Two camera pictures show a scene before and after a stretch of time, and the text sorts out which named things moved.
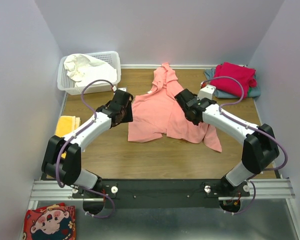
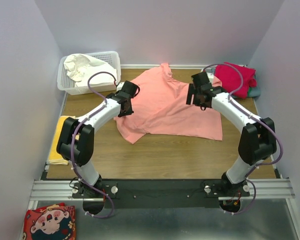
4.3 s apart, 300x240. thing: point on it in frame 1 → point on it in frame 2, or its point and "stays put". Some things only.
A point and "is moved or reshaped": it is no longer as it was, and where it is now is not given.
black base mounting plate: (160, 193) stays put
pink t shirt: (159, 113) is moved or reshaped
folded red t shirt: (246, 75) stays put
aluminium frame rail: (270, 190) stays put
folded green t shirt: (249, 91) stays put
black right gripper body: (188, 117) → (198, 102)
